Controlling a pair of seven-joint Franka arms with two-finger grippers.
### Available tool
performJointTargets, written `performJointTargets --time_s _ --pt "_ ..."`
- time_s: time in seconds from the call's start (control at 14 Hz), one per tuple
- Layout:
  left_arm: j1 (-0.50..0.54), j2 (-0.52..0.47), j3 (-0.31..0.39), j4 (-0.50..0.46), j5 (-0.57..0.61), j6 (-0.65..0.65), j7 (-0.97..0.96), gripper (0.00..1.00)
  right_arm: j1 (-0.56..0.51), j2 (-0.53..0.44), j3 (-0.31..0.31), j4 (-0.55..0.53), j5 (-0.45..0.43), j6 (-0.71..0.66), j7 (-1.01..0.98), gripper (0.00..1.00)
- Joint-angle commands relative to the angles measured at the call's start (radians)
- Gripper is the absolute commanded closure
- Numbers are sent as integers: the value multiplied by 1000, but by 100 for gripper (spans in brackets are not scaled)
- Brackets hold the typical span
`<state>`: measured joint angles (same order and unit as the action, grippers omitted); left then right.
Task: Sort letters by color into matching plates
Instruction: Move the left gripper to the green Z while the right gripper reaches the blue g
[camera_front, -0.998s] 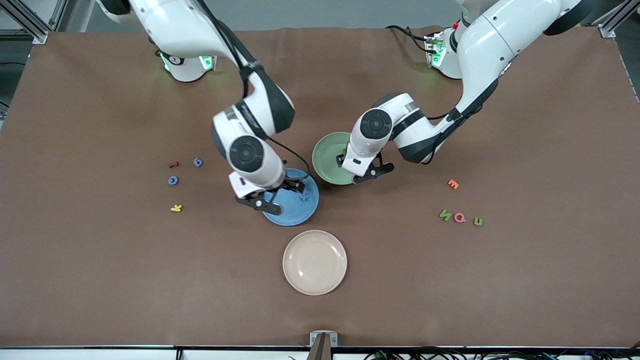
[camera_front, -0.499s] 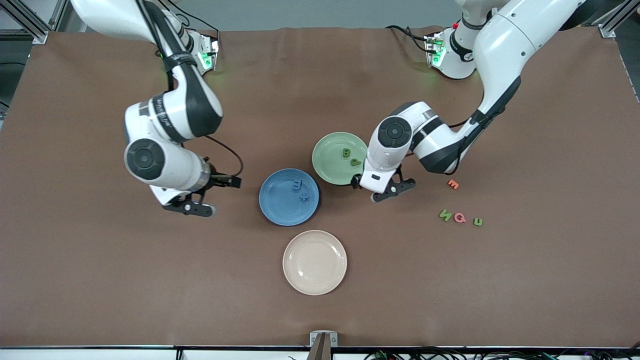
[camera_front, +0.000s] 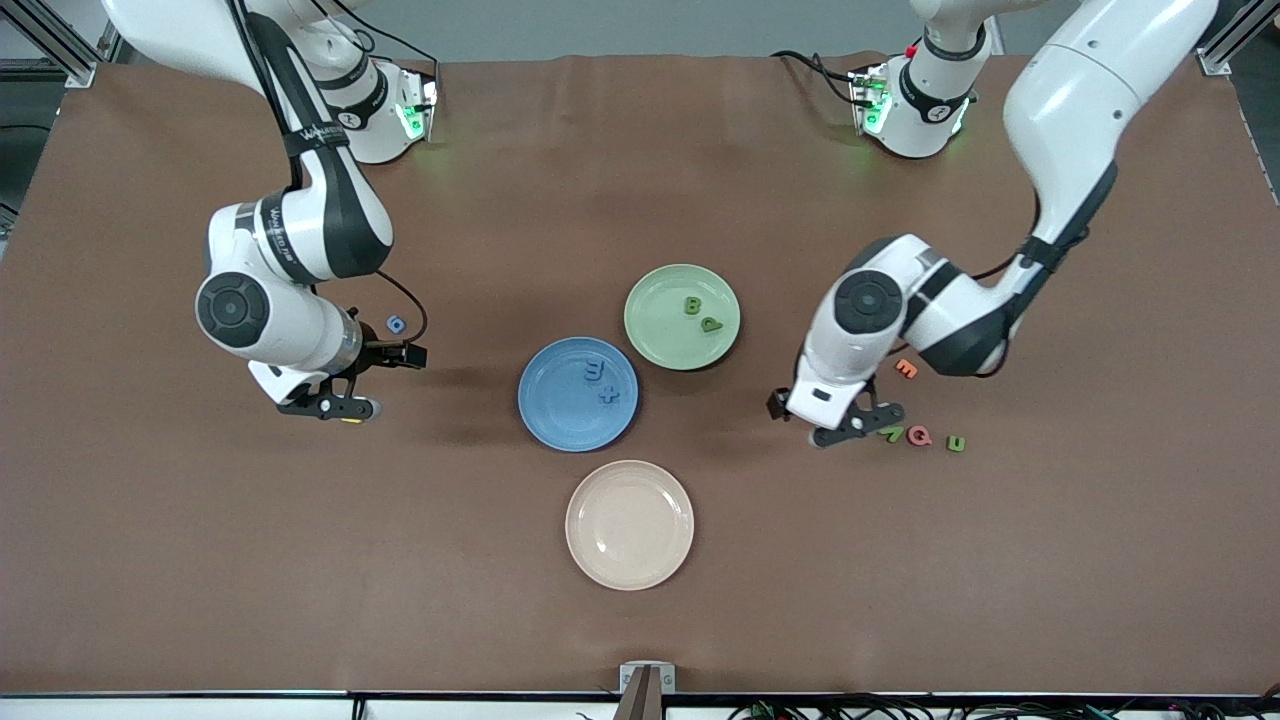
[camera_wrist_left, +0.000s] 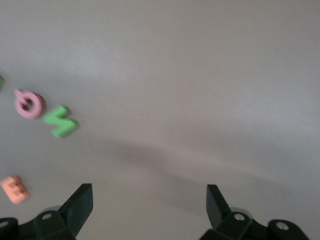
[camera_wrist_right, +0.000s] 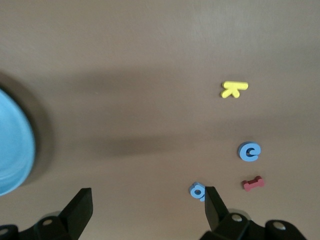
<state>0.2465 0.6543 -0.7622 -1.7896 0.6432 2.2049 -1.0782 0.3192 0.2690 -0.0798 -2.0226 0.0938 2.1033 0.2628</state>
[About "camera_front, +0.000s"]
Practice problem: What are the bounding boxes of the left arm base connector block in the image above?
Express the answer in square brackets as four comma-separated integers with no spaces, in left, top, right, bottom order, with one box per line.
[850,62,893,136]

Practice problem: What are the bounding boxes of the right arm base connector block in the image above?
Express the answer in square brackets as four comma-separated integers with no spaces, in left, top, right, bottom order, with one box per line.
[398,65,441,143]

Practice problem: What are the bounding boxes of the green round plate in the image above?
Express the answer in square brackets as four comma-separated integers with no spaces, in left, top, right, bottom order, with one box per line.
[623,263,742,372]

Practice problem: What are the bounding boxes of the blue round plate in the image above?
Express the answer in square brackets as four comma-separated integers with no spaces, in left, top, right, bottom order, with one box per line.
[517,336,640,453]

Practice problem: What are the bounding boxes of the beige round plate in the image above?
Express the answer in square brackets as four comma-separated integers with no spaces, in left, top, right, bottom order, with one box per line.
[565,459,696,592]

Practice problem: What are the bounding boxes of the brown table cover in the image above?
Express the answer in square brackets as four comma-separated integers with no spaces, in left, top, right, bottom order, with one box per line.
[0,52,1280,697]

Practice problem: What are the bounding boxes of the black right arm wrist cable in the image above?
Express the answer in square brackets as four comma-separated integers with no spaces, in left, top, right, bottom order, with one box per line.
[230,0,431,346]

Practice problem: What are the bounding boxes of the black right arm base cable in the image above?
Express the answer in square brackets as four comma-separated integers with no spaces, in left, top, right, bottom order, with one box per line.
[355,35,442,86]

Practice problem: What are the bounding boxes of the black arm base cable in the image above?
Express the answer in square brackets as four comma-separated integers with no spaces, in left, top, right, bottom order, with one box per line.
[770,48,861,106]
[355,35,442,86]

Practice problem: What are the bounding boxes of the silver metal bracket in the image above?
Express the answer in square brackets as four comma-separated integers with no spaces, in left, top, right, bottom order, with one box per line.
[619,662,677,695]

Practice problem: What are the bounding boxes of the brown tapered mount bar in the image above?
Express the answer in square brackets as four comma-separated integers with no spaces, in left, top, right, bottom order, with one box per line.
[612,666,667,720]

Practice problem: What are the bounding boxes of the black left arm base cable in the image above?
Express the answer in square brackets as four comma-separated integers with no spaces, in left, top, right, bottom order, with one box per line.
[770,48,861,106]

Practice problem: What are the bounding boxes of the white table edge rail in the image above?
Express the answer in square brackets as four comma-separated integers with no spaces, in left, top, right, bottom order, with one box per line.
[0,692,1280,720]

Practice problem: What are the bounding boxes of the aluminium frame profile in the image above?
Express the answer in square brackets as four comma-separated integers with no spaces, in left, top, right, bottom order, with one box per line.
[0,0,123,89]
[1197,0,1280,76]

